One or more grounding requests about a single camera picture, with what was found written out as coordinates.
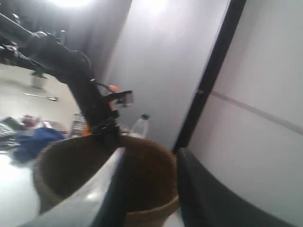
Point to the brown woven wicker basket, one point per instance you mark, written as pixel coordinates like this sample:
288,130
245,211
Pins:
65,166

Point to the white pot with plant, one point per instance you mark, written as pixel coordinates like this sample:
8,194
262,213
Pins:
38,79

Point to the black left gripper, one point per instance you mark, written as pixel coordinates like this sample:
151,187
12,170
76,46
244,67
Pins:
106,128

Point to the clear plastic bottle green cap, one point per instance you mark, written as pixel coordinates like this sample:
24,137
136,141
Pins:
141,127

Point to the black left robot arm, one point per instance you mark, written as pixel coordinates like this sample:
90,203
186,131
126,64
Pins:
70,67

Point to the blue cloth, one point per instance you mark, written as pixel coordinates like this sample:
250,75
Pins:
31,145

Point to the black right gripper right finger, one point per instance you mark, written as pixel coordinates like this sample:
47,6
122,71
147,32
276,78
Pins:
206,202

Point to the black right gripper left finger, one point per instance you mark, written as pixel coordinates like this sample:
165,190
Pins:
99,203

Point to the dark vertical door frame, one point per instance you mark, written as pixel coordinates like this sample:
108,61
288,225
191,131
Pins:
221,46

